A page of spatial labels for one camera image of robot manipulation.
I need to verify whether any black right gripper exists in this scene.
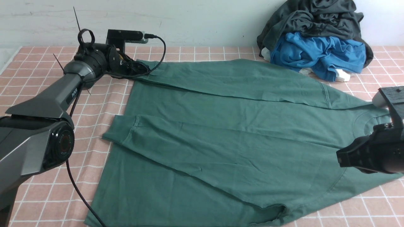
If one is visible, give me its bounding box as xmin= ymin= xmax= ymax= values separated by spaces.
xmin=336 ymin=123 xmax=404 ymax=174

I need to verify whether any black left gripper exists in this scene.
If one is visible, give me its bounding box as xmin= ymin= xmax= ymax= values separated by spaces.
xmin=107 ymin=45 xmax=151 ymax=78

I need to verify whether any green long-sleeved shirt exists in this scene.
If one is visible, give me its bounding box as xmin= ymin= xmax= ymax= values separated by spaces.
xmin=91 ymin=59 xmax=401 ymax=227

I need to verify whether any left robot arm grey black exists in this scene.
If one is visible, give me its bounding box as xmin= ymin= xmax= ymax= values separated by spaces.
xmin=0 ymin=43 xmax=150 ymax=214

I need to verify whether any blue shirt in pile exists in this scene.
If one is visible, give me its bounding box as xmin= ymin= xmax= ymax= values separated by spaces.
xmin=270 ymin=32 xmax=366 ymax=82

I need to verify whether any dark grey garment in pile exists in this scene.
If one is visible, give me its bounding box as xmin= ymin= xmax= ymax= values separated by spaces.
xmin=257 ymin=0 xmax=374 ymax=67

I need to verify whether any pink checkered tablecloth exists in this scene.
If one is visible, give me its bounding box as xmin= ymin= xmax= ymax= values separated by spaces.
xmin=0 ymin=46 xmax=403 ymax=227

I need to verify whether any left wrist camera black silver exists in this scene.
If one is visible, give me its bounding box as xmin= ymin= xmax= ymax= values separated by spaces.
xmin=106 ymin=30 xmax=157 ymax=52

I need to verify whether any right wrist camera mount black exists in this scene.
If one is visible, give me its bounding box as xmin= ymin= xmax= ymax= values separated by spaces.
xmin=372 ymin=86 xmax=404 ymax=128

